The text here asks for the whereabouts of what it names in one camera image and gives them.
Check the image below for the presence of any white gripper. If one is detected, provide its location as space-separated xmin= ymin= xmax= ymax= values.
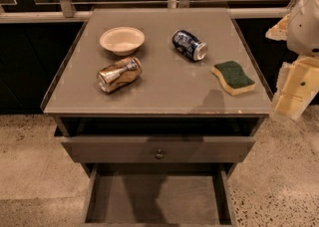
xmin=265 ymin=0 xmax=319 ymax=120

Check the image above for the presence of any blue pepsi can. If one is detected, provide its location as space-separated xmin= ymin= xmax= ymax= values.
xmin=171 ymin=30 xmax=207 ymax=62

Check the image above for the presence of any grey drawer cabinet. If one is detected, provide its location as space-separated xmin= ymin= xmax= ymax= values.
xmin=40 ymin=7 xmax=274 ymax=227

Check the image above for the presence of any round metal drawer knob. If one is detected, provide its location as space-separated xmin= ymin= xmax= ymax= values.
xmin=156 ymin=149 xmax=164 ymax=159

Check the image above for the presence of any gold silver energy drink can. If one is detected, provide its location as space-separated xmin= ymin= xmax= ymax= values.
xmin=97 ymin=57 xmax=143 ymax=93

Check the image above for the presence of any closed top drawer front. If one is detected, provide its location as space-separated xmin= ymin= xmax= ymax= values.
xmin=62 ymin=136 xmax=255 ymax=163

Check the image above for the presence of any open grey middle drawer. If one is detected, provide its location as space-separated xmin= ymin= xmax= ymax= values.
xmin=79 ymin=163 xmax=237 ymax=227

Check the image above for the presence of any green yellow sponge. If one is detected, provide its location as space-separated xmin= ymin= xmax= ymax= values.
xmin=211 ymin=61 xmax=255 ymax=96

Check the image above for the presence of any white paper bowl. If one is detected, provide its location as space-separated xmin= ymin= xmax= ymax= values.
xmin=100 ymin=27 xmax=145 ymax=56

